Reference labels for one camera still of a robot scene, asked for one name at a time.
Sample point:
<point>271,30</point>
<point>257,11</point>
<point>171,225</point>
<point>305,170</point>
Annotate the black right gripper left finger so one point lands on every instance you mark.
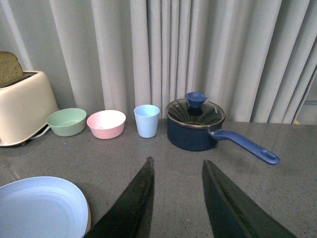
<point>131,214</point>

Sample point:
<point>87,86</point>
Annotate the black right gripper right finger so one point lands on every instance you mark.
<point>232,213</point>

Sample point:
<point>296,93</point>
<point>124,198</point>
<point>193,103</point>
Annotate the pink plate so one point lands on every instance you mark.
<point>89,220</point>

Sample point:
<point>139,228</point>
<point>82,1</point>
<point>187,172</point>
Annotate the light blue plate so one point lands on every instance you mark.
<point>42,207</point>

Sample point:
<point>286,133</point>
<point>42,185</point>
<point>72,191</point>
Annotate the dark blue saucepan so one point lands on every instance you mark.
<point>204,137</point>

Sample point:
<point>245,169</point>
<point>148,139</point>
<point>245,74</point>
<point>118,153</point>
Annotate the pink bowl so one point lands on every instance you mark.
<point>107,124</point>

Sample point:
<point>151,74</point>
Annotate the light blue cup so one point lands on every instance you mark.
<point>147,118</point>

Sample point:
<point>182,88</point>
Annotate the glass lid blue knob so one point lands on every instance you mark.
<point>195,111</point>

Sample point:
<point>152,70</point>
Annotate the light green bowl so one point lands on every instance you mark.
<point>67,122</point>

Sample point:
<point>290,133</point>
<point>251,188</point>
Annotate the cream white toaster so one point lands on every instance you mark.
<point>25,106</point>

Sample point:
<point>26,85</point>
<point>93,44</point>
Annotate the grey curtain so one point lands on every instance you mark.
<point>257,59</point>

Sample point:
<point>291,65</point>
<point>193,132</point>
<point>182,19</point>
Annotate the brown bread slice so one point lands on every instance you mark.
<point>10,68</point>

